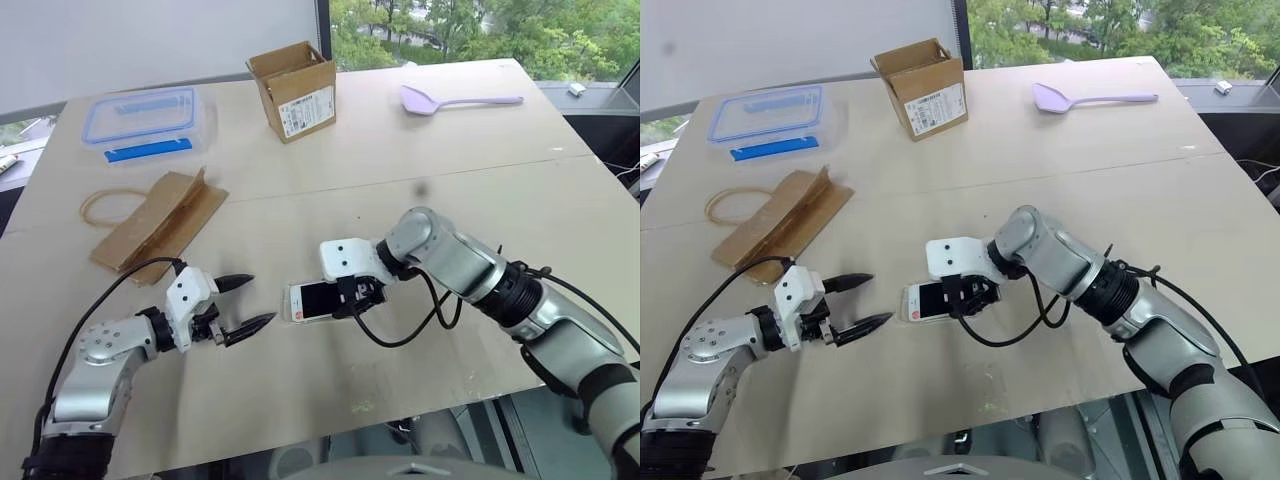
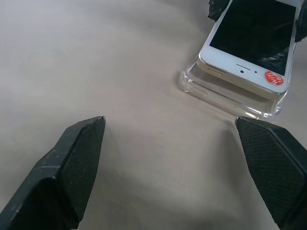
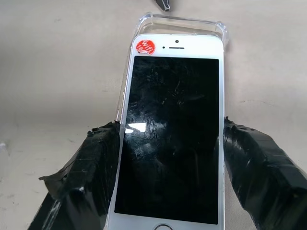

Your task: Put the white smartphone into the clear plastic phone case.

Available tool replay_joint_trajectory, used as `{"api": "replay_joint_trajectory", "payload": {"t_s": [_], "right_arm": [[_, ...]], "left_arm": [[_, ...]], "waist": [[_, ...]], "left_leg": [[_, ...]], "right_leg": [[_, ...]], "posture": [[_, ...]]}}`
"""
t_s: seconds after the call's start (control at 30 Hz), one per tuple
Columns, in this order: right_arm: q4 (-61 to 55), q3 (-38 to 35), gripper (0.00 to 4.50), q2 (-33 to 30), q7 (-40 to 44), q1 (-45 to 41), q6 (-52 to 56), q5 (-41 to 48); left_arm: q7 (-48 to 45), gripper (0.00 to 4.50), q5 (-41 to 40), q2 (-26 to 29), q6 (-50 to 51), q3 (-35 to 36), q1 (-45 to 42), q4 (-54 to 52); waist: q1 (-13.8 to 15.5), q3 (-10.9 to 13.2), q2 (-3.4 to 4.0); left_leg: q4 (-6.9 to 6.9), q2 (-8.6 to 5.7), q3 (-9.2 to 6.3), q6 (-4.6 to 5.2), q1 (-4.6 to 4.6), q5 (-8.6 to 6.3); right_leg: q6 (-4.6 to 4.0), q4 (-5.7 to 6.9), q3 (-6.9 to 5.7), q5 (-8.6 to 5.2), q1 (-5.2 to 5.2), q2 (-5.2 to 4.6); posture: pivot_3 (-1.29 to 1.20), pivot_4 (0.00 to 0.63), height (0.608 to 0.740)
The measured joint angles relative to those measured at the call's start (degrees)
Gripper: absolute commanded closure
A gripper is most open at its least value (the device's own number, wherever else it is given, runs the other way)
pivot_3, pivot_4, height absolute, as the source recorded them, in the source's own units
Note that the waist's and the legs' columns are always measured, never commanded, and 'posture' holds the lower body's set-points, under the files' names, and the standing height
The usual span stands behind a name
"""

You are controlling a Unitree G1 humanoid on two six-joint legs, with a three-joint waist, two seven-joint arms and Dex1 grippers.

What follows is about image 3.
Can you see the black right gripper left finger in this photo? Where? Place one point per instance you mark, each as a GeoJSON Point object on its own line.
{"type": "Point", "coordinates": [84, 172]}

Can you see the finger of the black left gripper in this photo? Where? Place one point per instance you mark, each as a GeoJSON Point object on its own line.
{"type": "Point", "coordinates": [163, 4]}

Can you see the white smartphone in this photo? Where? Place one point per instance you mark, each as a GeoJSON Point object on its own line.
{"type": "Point", "coordinates": [171, 134]}

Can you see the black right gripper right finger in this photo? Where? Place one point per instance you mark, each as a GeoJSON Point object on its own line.
{"type": "Point", "coordinates": [261, 172]}

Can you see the clear plastic phone case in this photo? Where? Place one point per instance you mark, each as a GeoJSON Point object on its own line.
{"type": "Point", "coordinates": [180, 25]}

